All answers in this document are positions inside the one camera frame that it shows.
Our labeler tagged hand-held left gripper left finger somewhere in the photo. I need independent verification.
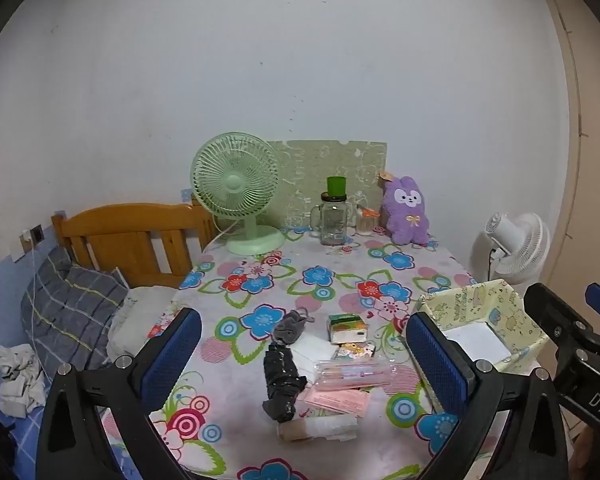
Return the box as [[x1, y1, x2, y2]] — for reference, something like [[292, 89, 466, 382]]
[[36, 307, 202, 480]]

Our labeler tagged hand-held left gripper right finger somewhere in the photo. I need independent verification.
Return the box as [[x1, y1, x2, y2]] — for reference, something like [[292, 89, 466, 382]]
[[405, 311, 570, 480]]

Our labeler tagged yellow fabric storage box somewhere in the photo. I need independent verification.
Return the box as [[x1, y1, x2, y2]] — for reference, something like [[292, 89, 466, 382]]
[[412, 279, 551, 413]]

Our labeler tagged green tissue pack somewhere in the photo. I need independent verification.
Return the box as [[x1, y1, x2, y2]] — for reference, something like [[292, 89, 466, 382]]
[[327, 313, 370, 345]]

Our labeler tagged grey drawstring pouch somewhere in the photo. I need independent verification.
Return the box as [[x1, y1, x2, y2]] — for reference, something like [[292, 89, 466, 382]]
[[272, 308, 317, 346]]

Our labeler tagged white paper sheet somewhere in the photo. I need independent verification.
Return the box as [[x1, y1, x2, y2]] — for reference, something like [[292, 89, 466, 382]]
[[440, 322, 513, 366]]

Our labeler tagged white printed quilt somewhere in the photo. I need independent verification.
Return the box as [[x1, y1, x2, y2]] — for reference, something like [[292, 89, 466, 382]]
[[106, 285, 191, 361]]

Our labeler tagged white standing fan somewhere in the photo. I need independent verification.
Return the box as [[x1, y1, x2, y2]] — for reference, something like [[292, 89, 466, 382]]
[[469, 212, 552, 283]]

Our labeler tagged cartoon print tissue pack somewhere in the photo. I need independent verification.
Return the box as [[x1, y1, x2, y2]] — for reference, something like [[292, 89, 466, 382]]
[[332, 341, 378, 361]]

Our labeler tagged clear pencil case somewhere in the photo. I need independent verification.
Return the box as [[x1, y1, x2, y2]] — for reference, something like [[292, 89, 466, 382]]
[[314, 359, 398, 391]]

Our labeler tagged black plastic bag bundle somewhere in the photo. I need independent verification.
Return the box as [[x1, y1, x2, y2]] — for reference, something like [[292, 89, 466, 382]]
[[262, 344, 308, 423]]

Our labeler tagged grey plaid pillow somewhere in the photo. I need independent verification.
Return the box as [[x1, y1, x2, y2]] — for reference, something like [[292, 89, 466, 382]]
[[22, 246, 130, 378]]

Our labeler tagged pink paper card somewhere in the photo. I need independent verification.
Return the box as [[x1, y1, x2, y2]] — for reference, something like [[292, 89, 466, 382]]
[[297, 387, 371, 416]]

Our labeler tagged white tissue sheet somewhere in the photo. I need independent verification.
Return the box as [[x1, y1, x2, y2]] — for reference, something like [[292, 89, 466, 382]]
[[292, 332, 338, 386]]

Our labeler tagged toilet paper roll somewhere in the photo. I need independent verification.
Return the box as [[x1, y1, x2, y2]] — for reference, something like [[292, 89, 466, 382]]
[[278, 416, 359, 443]]

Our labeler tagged floral tablecloth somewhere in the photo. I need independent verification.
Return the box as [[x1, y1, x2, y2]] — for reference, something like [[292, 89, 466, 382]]
[[102, 227, 486, 480]]

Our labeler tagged purple plush bunny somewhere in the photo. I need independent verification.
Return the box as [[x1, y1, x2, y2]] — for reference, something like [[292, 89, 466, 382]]
[[377, 170, 431, 246]]

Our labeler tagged wooden bed headboard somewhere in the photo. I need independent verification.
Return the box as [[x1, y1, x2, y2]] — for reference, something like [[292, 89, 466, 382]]
[[51, 203, 218, 289]]

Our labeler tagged cotton swab container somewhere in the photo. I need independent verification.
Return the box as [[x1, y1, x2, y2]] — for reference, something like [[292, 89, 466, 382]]
[[355, 207, 381, 236]]

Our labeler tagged white crumpled cloth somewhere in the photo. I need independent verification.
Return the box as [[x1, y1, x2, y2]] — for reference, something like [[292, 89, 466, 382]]
[[0, 344, 48, 418]]

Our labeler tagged blue bed sheet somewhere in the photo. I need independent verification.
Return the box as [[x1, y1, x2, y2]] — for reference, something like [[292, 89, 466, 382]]
[[0, 390, 111, 480]]

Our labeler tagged green desk fan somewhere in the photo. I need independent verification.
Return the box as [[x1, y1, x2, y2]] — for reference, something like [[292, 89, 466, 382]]
[[191, 131, 285, 256]]

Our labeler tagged beige door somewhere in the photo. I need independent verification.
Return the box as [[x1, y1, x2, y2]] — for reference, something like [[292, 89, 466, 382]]
[[542, 0, 600, 311]]

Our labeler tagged green patterned board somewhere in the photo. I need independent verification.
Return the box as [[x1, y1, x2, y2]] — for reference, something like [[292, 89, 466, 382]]
[[266, 139, 387, 233]]

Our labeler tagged white charging cable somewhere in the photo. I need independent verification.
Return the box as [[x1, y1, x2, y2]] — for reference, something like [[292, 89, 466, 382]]
[[27, 247, 44, 361]]

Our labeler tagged glass jar with handle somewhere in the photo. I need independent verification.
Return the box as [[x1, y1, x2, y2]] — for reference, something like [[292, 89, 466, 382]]
[[310, 191, 356, 247]]

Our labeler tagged wall outlet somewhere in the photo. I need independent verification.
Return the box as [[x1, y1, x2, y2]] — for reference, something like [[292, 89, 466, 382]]
[[19, 225, 46, 256]]

